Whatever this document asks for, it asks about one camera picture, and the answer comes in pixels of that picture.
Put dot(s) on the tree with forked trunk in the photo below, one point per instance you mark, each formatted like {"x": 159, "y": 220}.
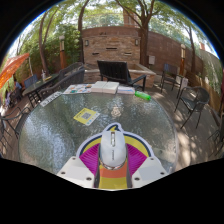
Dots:
{"x": 144, "y": 43}

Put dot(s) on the orange patio umbrella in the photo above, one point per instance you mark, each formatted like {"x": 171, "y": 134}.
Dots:
{"x": 11, "y": 68}

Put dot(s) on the blue chair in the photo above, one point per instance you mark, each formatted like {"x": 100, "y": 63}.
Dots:
{"x": 30, "y": 80}

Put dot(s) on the yellow square card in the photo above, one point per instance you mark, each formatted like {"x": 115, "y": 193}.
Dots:
{"x": 86, "y": 116}

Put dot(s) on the grey metal mesh chair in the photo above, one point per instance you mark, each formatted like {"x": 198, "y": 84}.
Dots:
{"x": 196, "y": 98}
{"x": 170, "y": 71}
{"x": 66, "y": 81}
{"x": 15, "y": 120}

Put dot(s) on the grey wall box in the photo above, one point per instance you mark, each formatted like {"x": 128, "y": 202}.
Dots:
{"x": 151, "y": 60}

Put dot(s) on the wooden lamp post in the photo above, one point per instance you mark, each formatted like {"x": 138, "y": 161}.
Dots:
{"x": 182, "y": 60}
{"x": 62, "y": 53}

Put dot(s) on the white book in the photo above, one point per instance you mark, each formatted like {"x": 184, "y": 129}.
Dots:
{"x": 105, "y": 87}

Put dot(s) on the white computer mouse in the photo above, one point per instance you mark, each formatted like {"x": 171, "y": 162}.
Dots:
{"x": 113, "y": 148}

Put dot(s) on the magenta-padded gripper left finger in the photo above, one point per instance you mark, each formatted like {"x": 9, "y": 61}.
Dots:
{"x": 75, "y": 171}

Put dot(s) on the person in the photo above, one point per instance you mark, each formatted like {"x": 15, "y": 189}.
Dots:
{"x": 17, "y": 86}

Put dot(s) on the green tube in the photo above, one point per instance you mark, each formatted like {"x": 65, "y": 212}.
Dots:
{"x": 142, "y": 95}

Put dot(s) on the small white booklet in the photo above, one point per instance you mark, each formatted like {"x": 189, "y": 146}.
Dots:
{"x": 126, "y": 90}

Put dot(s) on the colourful printed sheet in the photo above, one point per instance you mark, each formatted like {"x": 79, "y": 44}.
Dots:
{"x": 78, "y": 88}

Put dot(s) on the dark round patio table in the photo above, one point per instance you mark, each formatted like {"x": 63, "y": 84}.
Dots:
{"x": 38, "y": 86}

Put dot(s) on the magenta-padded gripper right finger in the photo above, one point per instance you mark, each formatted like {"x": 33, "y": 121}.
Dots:
{"x": 150, "y": 171}

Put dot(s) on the yellow duck-shaped mouse pad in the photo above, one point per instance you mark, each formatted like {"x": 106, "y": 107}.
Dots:
{"x": 113, "y": 181}

